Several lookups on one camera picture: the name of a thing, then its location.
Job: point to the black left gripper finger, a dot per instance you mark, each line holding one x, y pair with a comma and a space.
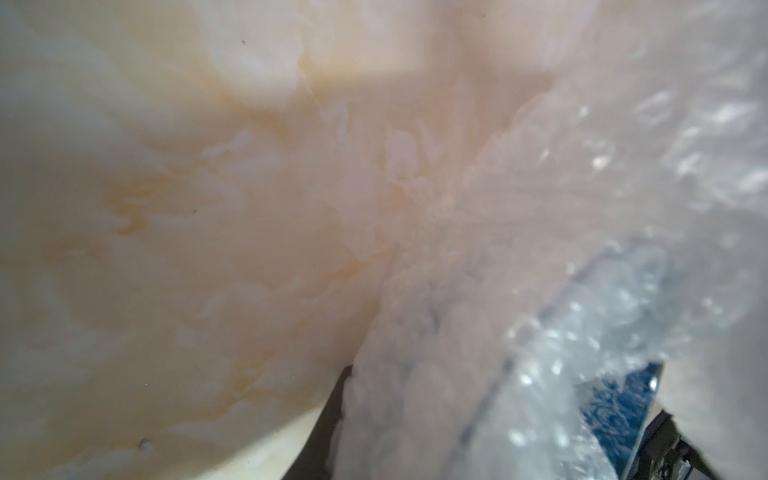
315, 460

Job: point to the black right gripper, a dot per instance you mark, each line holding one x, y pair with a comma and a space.
664, 454

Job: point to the bubble wrap sheet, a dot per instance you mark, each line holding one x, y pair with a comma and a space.
621, 220

